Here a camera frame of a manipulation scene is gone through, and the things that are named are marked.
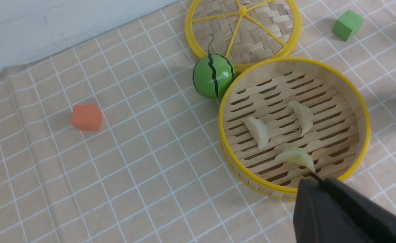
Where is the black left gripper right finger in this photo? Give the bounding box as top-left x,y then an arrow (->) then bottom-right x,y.
323,178 -> 396,243

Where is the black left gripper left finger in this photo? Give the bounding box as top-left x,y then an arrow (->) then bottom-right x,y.
293,172 -> 380,243

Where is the pale green dumpling front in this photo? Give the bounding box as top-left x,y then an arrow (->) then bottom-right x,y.
275,147 -> 316,173

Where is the white dumpling front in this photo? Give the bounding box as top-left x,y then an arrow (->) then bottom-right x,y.
288,101 -> 313,137

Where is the white dumpling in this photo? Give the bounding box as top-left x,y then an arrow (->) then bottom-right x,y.
242,116 -> 270,150
288,101 -> 313,137

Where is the yellow-rimmed bamboo steamer tray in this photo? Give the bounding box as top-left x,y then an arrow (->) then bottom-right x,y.
218,57 -> 371,200

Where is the yellow-rimmed woven steamer lid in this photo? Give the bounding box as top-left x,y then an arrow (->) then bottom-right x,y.
185,0 -> 302,73

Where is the green toy watermelon ball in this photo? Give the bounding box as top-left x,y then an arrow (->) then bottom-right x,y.
192,34 -> 237,99

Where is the green wooden cube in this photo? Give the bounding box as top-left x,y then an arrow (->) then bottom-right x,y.
332,9 -> 364,42

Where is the checkered beige tablecloth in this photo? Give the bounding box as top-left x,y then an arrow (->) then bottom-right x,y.
0,0 -> 396,243

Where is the orange wooden cube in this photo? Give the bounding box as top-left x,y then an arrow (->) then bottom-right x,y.
71,105 -> 102,131

